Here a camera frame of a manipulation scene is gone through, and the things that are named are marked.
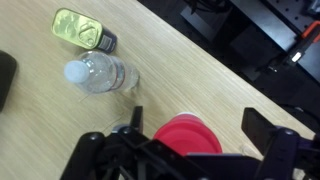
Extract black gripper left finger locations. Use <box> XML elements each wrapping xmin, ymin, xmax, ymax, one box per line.
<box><xmin>59</xmin><ymin>105</ymin><xmax>158</xmax><ymax>180</ymax></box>

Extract pink and white coffee cup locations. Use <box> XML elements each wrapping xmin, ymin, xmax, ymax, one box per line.
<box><xmin>152</xmin><ymin>112</ymin><xmax>223</xmax><ymax>157</ymax></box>

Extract clear plastic water bottle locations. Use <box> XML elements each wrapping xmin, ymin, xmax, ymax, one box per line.
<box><xmin>63</xmin><ymin>50</ymin><xmax>140</xmax><ymax>95</ymax></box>

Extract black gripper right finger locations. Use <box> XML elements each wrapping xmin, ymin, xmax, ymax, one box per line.
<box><xmin>241</xmin><ymin>107</ymin><xmax>320</xmax><ymax>180</ymax></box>

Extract black perforated breadboard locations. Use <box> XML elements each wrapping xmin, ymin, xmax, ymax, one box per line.
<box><xmin>229</xmin><ymin>0</ymin><xmax>320</xmax><ymax>83</ymax></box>

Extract orange clamp handle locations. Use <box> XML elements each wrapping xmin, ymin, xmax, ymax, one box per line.
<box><xmin>301</xmin><ymin>20</ymin><xmax>320</xmax><ymax>45</ymax></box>

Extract black plastic bin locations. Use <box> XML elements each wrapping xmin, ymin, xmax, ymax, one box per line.
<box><xmin>0</xmin><ymin>49</ymin><xmax>18</xmax><ymax>113</ymax></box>

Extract Spam can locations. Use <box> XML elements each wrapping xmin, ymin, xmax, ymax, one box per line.
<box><xmin>50</xmin><ymin>7</ymin><xmax>118</xmax><ymax>54</ymax></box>

